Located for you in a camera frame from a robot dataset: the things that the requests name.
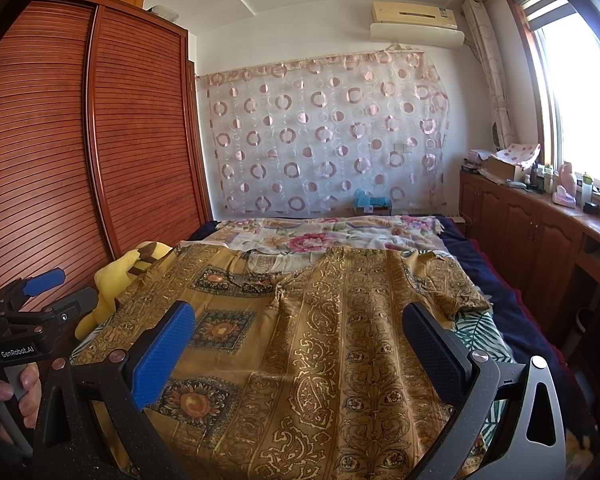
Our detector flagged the red-brown wooden wardrobe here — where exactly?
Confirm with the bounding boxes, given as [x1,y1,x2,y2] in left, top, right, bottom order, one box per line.
[0,0,211,298]

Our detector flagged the beige window curtain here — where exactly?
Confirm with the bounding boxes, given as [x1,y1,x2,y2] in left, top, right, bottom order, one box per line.
[462,0,517,148]

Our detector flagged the blue toy on bed end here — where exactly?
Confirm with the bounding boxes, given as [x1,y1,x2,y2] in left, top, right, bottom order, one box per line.
[353,190,392,216]

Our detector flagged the palm-leaf print sheet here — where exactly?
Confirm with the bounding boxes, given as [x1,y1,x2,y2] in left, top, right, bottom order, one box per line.
[453,310,515,456]

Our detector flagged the window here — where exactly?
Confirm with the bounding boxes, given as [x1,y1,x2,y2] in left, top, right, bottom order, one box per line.
[512,0,600,186]

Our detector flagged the circle-patterned sheer curtain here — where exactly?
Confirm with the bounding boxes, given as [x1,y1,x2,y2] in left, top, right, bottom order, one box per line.
[197,49,450,219]

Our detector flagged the cardboard box with paper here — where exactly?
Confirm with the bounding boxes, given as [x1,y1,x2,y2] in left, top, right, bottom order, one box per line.
[482,143,541,181]

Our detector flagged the yellow pikachu plush toy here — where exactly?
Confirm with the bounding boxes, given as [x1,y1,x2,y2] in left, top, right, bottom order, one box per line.
[74,242,172,341]

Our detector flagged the wooden sideboard cabinet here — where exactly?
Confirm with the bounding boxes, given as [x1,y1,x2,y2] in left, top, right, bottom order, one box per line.
[458,171,600,346]

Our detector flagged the person's left hand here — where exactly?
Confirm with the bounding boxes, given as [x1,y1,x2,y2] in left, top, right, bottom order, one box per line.
[0,363,42,444]

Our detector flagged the dark blue blanket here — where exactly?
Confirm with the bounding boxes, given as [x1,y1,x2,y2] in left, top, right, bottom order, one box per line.
[436,216,588,432]

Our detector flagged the pink figurine on sideboard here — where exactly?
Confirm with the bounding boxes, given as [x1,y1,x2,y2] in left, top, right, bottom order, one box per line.
[553,162,577,209]

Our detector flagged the wall air conditioner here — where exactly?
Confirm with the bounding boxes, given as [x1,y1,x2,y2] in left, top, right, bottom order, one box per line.
[370,1,465,49]

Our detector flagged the golden patterned garment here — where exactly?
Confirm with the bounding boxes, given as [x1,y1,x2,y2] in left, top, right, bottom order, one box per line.
[76,244,488,479]

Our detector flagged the floral bed quilt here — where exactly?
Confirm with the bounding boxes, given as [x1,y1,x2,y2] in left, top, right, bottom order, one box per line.
[204,216,445,255]

